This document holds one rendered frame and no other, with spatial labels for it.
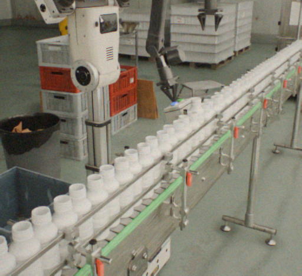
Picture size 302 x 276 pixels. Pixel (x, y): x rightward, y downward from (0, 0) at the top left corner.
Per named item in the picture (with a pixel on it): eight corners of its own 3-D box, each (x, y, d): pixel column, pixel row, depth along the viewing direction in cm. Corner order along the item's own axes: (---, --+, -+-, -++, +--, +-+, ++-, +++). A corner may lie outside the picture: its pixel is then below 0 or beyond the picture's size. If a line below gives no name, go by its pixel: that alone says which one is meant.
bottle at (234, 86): (237, 121, 184) (239, 86, 178) (224, 120, 185) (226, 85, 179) (238, 117, 189) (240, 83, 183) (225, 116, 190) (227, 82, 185)
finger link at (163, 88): (185, 97, 173) (179, 76, 171) (178, 101, 167) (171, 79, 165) (171, 100, 177) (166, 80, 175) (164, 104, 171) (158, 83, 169)
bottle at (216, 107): (215, 138, 164) (217, 99, 158) (203, 134, 168) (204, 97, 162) (223, 134, 168) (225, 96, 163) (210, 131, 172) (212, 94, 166)
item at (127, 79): (111, 97, 423) (110, 77, 416) (79, 92, 440) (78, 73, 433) (138, 85, 475) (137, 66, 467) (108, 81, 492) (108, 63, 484)
